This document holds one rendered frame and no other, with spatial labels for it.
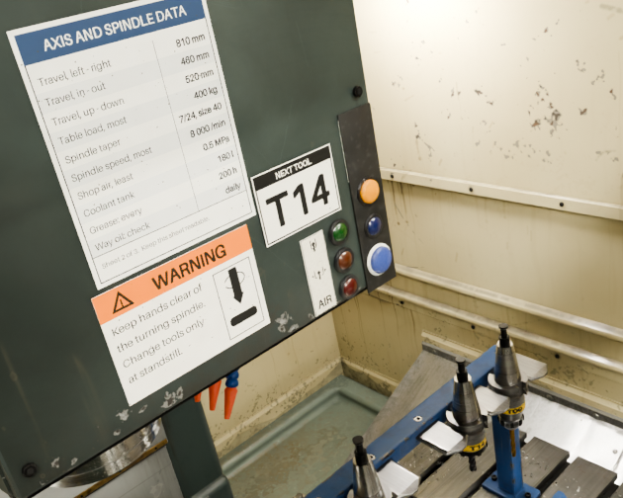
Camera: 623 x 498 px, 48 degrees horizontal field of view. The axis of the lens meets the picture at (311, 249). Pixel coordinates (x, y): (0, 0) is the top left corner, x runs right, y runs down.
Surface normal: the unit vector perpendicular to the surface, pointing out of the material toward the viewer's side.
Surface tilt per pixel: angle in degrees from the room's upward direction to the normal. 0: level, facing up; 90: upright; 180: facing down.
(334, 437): 0
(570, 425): 24
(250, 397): 90
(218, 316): 90
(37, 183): 90
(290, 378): 90
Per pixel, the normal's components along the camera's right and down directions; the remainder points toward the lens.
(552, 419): -0.47, -0.66
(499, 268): -0.73, 0.40
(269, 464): -0.18, -0.89
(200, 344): 0.65, 0.20
